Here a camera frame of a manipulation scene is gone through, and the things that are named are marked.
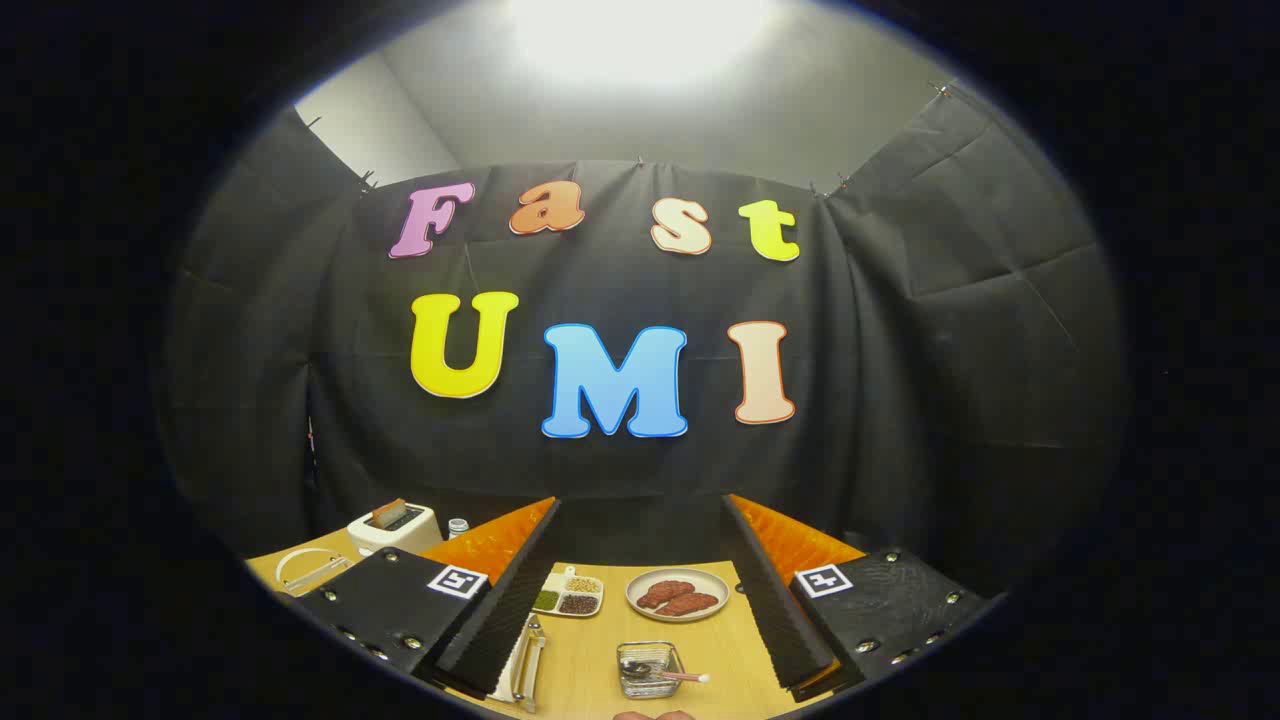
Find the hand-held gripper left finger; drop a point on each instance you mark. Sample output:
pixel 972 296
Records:
pixel 500 610

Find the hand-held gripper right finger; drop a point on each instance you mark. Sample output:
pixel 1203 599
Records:
pixel 775 610

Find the white dish rack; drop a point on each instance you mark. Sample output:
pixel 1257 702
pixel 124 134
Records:
pixel 533 665

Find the white sectioned dish with beans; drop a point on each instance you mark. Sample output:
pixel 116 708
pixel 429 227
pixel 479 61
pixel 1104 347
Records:
pixel 556 580

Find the round plate with meat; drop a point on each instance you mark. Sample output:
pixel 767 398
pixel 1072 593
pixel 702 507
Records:
pixel 700 578

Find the brown meat patty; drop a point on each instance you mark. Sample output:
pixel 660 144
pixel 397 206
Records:
pixel 695 604
pixel 662 593

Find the white drink bottle green label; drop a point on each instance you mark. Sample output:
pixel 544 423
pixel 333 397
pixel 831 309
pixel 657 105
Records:
pixel 458 526

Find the white toaster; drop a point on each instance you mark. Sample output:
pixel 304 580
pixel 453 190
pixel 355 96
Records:
pixel 400 537

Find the bread slice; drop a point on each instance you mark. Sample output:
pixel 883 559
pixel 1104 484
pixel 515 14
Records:
pixel 388 512

